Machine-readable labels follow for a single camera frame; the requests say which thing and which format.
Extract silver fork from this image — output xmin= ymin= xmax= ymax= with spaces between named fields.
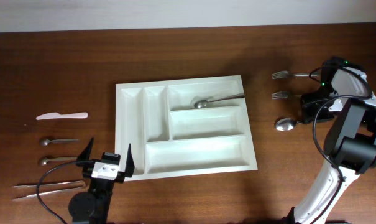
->
xmin=272 ymin=91 xmax=301 ymax=100
xmin=272 ymin=70 xmax=309 ymax=80

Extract pink plastic knife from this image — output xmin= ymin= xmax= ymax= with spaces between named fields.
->
xmin=36 ymin=112 xmax=88 ymax=121

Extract white plastic cutlery tray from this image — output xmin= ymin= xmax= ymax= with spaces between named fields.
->
xmin=115 ymin=75 xmax=258 ymax=180

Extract upper small silver teaspoon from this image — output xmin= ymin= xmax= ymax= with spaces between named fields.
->
xmin=39 ymin=138 xmax=78 ymax=147

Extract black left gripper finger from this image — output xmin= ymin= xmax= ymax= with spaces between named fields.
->
xmin=124 ymin=144 xmax=135 ymax=178
xmin=76 ymin=138 xmax=94 ymax=166

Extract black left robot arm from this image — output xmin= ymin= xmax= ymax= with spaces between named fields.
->
xmin=68 ymin=139 xmax=135 ymax=223

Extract lower small silver teaspoon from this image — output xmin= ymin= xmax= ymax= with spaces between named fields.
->
xmin=38 ymin=157 xmax=77 ymax=166

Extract small silver teaspoon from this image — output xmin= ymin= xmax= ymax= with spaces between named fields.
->
xmin=38 ymin=157 xmax=77 ymax=166
xmin=39 ymin=138 xmax=78 ymax=147

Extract large silver spoon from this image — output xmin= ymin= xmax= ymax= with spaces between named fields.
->
xmin=275 ymin=118 xmax=302 ymax=131
xmin=190 ymin=93 xmax=245 ymax=109

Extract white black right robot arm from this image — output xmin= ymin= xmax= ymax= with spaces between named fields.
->
xmin=281 ymin=57 xmax=376 ymax=223

